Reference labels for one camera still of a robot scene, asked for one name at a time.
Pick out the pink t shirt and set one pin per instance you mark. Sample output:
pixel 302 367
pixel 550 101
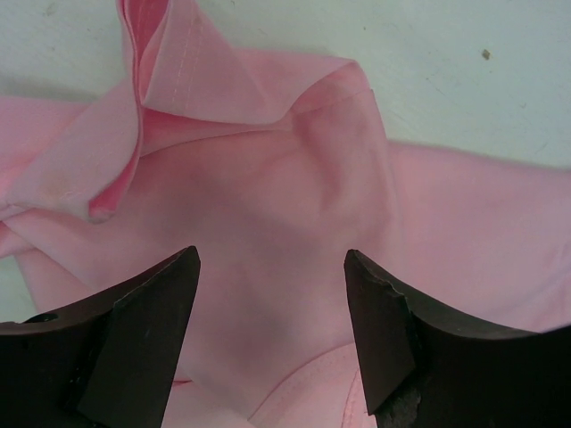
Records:
pixel 272 165

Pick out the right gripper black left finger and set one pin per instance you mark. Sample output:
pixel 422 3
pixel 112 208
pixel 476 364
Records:
pixel 108 360

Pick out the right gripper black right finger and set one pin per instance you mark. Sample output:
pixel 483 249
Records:
pixel 426 364

